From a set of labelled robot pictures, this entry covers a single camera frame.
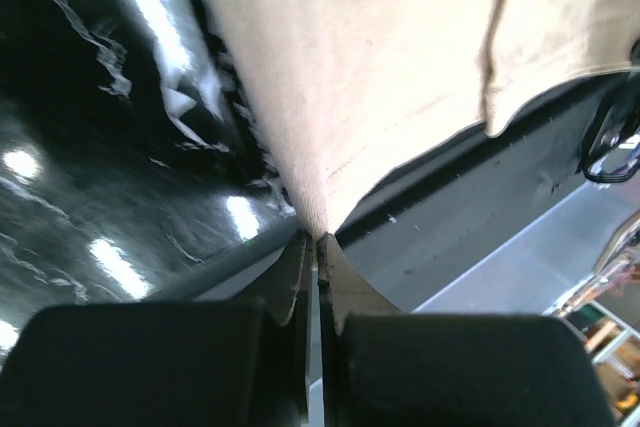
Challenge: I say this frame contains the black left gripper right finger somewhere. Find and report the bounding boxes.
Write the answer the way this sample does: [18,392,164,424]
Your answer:
[316,234,401,426]

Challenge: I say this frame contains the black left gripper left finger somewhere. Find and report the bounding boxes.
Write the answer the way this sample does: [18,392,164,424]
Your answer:
[234,230,314,422]

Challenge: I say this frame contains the beige t-shirt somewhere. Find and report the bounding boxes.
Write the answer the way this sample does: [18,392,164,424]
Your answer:
[209,0,639,236]

